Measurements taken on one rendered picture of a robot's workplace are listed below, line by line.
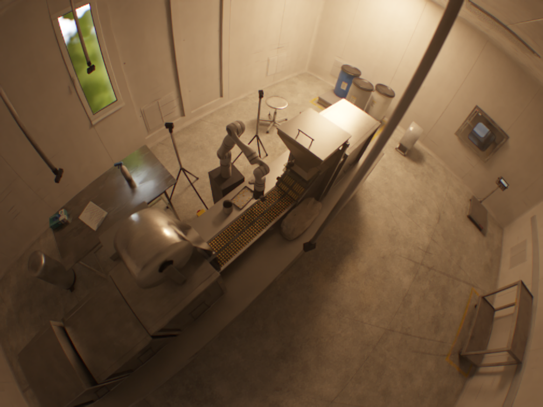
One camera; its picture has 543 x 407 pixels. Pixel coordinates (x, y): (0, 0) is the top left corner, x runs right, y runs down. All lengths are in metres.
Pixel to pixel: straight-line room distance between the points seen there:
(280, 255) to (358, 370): 1.67
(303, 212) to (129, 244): 1.23
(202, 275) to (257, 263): 0.66
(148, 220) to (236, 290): 0.95
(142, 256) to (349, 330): 2.28
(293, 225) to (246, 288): 0.56
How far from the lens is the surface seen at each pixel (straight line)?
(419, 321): 3.25
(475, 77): 4.65
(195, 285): 1.12
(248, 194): 1.93
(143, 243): 0.84
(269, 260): 1.70
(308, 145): 1.34
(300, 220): 1.67
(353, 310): 2.71
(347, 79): 4.58
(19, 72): 2.86
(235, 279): 1.66
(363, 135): 1.92
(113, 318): 1.36
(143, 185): 2.32
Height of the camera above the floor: 2.42
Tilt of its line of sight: 59 degrees down
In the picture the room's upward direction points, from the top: 13 degrees clockwise
